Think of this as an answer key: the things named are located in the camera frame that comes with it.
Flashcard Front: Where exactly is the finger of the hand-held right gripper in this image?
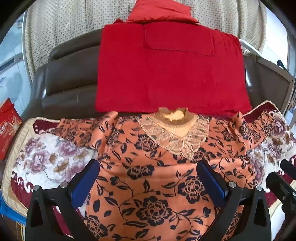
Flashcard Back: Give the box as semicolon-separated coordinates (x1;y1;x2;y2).
280;159;296;180
265;173;296;210

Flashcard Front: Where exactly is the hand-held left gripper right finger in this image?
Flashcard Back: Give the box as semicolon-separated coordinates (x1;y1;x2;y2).
196;159;271;241

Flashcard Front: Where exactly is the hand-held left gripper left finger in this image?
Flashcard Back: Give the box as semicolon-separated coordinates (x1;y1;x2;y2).
25;159;100;241

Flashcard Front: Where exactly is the orange floral blouse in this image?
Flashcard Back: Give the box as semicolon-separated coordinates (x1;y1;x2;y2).
50;107;266;241

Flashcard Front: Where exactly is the floral plush blanket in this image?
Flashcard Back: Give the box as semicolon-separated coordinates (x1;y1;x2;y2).
2;100;296;241

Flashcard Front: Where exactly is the blue cloth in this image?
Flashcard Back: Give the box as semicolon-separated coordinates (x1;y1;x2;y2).
0;192;26;224

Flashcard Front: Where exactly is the brown leather sofa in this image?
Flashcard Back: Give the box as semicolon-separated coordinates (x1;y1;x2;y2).
22;30;294;121

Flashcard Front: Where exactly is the red knitted garment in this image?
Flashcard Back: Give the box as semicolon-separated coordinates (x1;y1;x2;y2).
94;20;252;116

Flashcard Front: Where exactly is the white appliance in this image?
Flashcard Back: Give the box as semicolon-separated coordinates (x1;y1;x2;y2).
0;11;31;116

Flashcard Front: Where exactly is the beige dotted sofa cover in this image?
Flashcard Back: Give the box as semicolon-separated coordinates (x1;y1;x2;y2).
24;0;269;79

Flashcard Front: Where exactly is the red satin cloth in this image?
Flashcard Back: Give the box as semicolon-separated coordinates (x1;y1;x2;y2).
126;0;200;25

